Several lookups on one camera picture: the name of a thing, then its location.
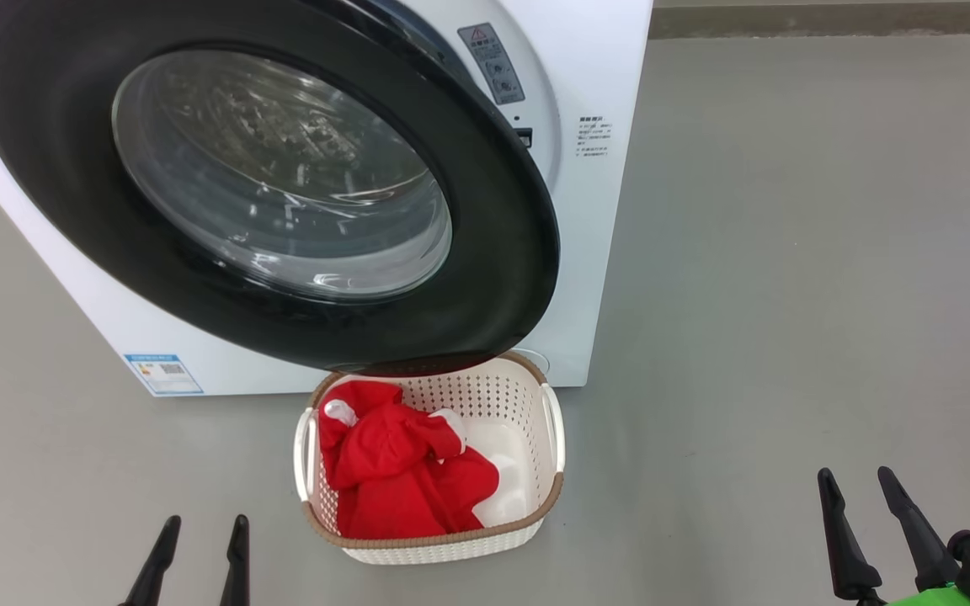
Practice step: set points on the grey warning sticker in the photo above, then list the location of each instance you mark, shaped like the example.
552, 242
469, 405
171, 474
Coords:
492, 63

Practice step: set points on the white front-load washing machine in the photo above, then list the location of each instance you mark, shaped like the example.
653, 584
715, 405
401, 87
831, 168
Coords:
603, 252

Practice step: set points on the cream perforated laundry basket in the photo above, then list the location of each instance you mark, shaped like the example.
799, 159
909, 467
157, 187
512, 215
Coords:
527, 404

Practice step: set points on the black round glass washer door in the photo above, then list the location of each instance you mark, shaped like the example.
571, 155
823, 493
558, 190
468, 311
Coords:
502, 278

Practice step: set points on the blue energy label sticker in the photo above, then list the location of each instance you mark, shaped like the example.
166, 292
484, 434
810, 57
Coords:
163, 374

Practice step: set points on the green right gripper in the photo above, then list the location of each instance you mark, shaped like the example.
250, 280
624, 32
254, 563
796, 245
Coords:
931, 598

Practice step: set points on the grey skirting board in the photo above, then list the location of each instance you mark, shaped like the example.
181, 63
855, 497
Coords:
830, 21

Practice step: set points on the red garment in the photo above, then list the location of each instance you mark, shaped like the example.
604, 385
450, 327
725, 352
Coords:
384, 438
426, 505

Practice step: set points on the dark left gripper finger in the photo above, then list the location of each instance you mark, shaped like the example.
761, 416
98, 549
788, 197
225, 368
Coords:
237, 564
152, 568

